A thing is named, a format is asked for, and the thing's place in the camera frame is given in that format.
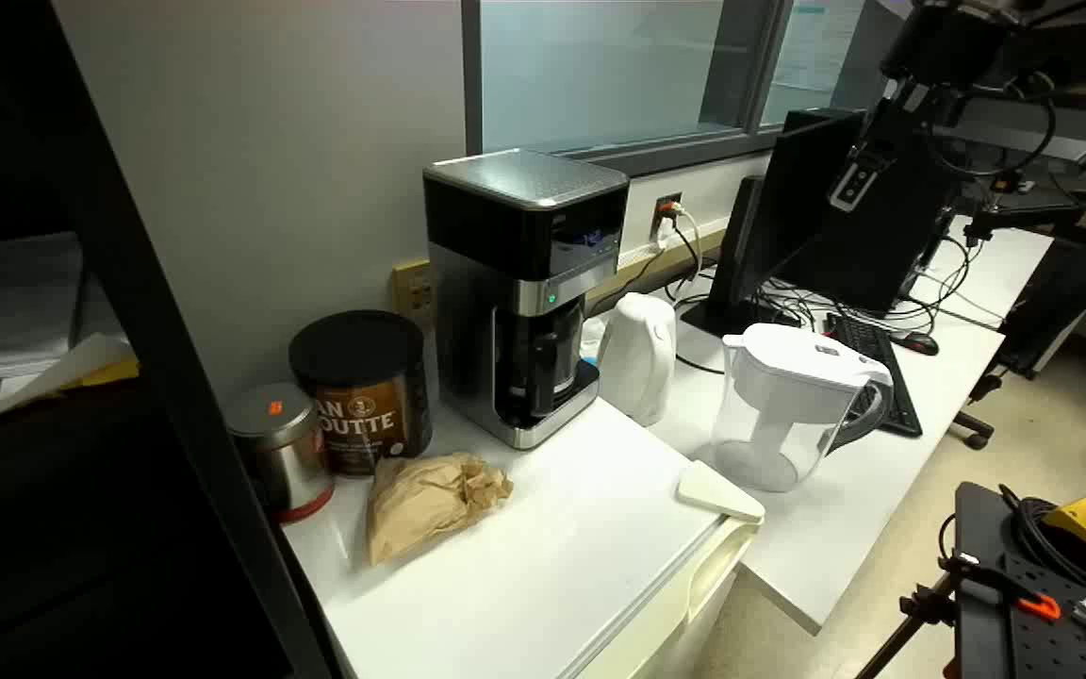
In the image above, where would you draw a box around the white mini fridge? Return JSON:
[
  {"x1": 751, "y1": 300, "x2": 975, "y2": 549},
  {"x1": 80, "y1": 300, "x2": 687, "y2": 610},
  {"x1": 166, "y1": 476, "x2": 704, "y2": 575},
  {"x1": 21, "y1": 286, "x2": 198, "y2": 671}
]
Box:
[{"x1": 279, "y1": 394, "x2": 770, "y2": 679}]

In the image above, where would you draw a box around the orange clamp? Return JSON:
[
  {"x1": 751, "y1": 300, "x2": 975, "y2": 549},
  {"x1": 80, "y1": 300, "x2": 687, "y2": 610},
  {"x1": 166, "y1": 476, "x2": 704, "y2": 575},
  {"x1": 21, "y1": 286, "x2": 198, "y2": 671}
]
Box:
[{"x1": 1009, "y1": 583, "x2": 1064, "y2": 627}]

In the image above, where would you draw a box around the crumpled brown paper bag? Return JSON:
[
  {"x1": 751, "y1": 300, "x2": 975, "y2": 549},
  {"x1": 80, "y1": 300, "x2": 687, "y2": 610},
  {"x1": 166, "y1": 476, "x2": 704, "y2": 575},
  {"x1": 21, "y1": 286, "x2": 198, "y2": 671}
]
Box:
[{"x1": 363, "y1": 447, "x2": 518, "y2": 569}]

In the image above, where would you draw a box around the black tripod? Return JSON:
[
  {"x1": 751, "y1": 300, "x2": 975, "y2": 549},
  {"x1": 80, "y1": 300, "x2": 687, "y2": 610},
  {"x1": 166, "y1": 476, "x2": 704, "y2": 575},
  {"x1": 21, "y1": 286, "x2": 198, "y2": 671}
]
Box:
[{"x1": 853, "y1": 566, "x2": 965, "y2": 679}]

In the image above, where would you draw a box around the black office chair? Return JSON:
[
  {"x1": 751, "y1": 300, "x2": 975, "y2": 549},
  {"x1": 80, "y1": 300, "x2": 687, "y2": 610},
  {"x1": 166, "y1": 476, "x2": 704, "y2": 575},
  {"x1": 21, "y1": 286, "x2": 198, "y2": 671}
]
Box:
[{"x1": 947, "y1": 233, "x2": 1086, "y2": 452}]

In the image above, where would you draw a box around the white water filter pitcher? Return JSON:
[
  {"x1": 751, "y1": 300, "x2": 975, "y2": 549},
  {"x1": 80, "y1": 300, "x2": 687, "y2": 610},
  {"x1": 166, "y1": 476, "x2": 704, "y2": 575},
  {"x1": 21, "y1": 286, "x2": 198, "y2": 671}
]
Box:
[{"x1": 710, "y1": 321, "x2": 896, "y2": 499}]

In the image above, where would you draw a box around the beige wall outlet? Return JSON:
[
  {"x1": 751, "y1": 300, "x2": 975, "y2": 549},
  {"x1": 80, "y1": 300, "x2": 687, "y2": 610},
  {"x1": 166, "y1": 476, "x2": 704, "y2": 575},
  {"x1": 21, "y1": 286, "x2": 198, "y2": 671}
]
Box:
[{"x1": 388, "y1": 256, "x2": 437, "y2": 321}]

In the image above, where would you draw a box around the black perforated breadboard table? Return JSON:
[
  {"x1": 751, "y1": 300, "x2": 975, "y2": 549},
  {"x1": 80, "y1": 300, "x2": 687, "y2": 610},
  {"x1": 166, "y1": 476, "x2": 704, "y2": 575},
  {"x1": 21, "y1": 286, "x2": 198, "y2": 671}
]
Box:
[{"x1": 947, "y1": 480, "x2": 1086, "y2": 679}]

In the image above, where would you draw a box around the coffee can with black lid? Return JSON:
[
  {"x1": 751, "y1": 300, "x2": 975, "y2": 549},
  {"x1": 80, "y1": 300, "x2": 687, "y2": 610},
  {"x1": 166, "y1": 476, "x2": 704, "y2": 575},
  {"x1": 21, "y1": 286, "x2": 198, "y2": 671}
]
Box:
[{"x1": 285, "y1": 306, "x2": 437, "y2": 480}]

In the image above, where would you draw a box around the black keyboard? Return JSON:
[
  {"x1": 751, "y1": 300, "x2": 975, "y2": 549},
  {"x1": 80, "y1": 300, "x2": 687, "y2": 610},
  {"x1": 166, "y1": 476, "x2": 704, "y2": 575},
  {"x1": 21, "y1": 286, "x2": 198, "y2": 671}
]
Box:
[{"x1": 819, "y1": 310, "x2": 929, "y2": 442}]

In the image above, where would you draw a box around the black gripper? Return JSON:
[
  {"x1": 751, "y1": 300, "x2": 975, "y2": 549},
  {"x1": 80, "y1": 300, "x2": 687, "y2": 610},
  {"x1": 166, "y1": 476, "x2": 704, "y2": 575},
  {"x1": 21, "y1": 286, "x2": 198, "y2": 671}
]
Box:
[{"x1": 827, "y1": 92, "x2": 959, "y2": 214}]

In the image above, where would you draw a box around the black coiled cable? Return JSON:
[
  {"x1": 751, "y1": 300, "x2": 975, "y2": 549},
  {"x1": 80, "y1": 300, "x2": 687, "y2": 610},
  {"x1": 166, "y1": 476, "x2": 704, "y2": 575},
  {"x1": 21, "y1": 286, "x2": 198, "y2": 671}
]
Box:
[{"x1": 997, "y1": 481, "x2": 1086, "y2": 604}]

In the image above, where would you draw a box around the dark shelf unit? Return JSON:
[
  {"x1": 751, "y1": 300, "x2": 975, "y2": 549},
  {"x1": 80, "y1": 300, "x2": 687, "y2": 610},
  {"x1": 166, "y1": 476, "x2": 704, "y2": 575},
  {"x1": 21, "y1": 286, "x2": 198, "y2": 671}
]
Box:
[{"x1": 0, "y1": 0, "x2": 340, "y2": 679}]

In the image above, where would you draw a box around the grey window frame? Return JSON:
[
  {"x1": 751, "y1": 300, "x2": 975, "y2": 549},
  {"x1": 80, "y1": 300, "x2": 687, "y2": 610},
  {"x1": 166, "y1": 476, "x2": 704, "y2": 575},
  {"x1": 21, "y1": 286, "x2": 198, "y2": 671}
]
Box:
[{"x1": 461, "y1": 0, "x2": 880, "y2": 182}]

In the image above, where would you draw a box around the black and silver coffee maker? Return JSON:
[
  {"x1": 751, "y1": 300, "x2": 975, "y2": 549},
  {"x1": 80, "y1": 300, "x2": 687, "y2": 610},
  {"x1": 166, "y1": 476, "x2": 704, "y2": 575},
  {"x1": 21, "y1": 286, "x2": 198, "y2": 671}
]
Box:
[{"x1": 423, "y1": 141, "x2": 633, "y2": 452}]

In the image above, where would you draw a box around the stack of white papers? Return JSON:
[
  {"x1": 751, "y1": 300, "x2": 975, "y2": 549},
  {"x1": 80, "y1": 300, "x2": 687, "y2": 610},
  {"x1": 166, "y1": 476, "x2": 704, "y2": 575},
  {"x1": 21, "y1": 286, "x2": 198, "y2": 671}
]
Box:
[{"x1": 0, "y1": 231, "x2": 144, "y2": 442}]

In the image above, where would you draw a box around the silver metal canister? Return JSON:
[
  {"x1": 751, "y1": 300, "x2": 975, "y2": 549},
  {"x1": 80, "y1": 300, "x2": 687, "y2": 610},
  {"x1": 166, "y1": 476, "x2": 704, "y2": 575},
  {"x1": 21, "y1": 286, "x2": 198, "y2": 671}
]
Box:
[{"x1": 222, "y1": 379, "x2": 340, "y2": 527}]

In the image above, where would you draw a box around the white wall outlet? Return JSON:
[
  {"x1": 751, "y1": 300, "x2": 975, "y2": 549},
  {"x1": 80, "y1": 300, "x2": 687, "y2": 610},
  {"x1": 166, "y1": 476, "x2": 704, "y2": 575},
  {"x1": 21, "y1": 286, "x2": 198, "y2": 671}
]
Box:
[{"x1": 648, "y1": 187, "x2": 691, "y2": 240}]

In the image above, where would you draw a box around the black power cable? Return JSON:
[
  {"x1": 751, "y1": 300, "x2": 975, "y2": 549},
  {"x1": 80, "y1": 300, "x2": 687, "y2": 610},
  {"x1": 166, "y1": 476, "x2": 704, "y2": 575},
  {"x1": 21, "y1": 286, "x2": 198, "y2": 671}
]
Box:
[{"x1": 653, "y1": 201, "x2": 731, "y2": 377}]

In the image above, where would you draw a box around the black computer monitor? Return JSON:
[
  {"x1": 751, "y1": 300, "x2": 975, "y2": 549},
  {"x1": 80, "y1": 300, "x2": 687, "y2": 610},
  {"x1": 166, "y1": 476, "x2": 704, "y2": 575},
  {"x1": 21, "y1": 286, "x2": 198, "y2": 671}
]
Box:
[{"x1": 702, "y1": 106, "x2": 965, "y2": 338}]

